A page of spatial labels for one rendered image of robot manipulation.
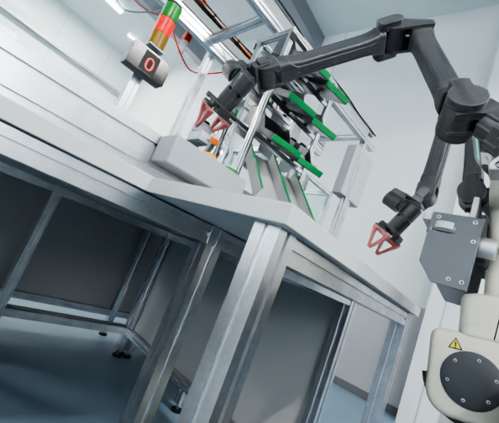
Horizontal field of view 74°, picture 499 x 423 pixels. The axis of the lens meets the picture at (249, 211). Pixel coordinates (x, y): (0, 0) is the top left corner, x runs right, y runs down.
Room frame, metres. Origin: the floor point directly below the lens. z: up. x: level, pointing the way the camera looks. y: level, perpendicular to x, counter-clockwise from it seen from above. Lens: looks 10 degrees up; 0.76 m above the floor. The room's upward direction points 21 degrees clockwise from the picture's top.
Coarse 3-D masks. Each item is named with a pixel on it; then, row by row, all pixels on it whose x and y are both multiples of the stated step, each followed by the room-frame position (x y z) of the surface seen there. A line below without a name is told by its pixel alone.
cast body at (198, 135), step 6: (192, 126) 0.94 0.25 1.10; (198, 126) 0.92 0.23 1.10; (204, 126) 0.92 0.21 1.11; (210, 126) 0.93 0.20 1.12; (192, 132) 0.93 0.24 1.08; (198, 132) 0.91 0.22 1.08; (204, 132) 0.91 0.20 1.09; (210, 132) 0.94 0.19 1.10; (186, 138) 0.95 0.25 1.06; (192, 138) 0.92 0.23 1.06; (198, 138) 0.90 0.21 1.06; (204, 138) 0.92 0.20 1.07; (198, 144) 0.95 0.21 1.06; (204, 144) 0.93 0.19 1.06
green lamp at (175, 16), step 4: (168, 4) 0.87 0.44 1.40; (172, 4) 0.87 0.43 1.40; (176, 4) 0.88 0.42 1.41; (164, 8) 0.88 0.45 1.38; (168, 8) 0.87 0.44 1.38; (172, 8) 0.87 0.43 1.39; (176, 8) 0.88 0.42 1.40; (180, 8) 0.89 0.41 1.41; (164, 12) 0.87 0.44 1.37; (168, 12) 0.87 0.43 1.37; (172, 12) 0.88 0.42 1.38; (176, 12) 0.88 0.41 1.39; (180, 12) 0.89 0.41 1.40; (168, 16) 0.88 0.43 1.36; (172, 16) 0.88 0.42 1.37; (176, 16) 0.89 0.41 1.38; (176, 20) 0.90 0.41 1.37
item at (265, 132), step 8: (248, 112) 1.22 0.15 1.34; (248, 120) 1.20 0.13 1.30; (264, 120) 1.10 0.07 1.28; (272, 120) 1.27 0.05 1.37; (264, 128) 1.08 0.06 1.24; (272, 128) 1.29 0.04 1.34; (280, 128) 1.24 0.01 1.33; (264, 136) 1.22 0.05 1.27; (272, 136) 1.03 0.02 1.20; (280, 136) 1.22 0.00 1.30; (288, 136) 1.18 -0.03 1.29; (280, 144) 1.05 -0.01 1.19; (288, 144) 1.05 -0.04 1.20; (288, 152) 1.07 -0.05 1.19; (296, 152) 1.08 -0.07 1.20
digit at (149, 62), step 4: (148, 52) 0.87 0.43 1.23; (144, 56) 0.87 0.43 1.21; (148, 56) 0.87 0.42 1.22; (152, 56) 0.88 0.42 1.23; (156, 56) 0.88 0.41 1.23; (144, 60) 0.87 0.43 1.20; (148, 60) 0.87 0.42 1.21; (152, 60) 0.88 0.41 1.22; (156, 60) 0.89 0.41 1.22; (160, 60) 0.89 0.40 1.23; (140, 64) 0.86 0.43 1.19; (144, 64) 0.87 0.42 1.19; (148, 64) 0.88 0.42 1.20; (152, 64) 0.88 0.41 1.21; (156, 64) 0.89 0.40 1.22; (140, 68) 0.87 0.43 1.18; (144, 68) 0.87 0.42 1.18; (148, 68) 0.88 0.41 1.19; (152, 68) 0.89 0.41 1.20; (156, 68) 0.89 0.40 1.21; (148, 72) 0.88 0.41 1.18; (152, 72) 0.89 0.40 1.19; (152, 76) 0.89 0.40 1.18
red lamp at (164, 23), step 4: (160, 16) 0.88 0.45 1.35; (164, 16) 0.87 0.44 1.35; (160, 20) 0.87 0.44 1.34; (164, 20) 0.87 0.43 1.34; (168, 20) 0.88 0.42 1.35; (172, 20) 0.88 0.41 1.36; (156, 24) 0.88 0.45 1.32; (160, 24) 0.87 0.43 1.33; (164, 24) 0.87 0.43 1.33; (168, 24) 0.88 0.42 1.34; (172, 24) 0.89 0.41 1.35; (156, 28) 0.87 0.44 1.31; (160, 28) 0.87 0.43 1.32; (164, 28) 0.88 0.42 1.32; (168, 28) 0.88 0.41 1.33; (172, 28) 0.89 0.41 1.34; (164, 32) 0.88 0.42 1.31; (168, 32) 0.89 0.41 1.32; (168, 36) 0.89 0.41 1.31
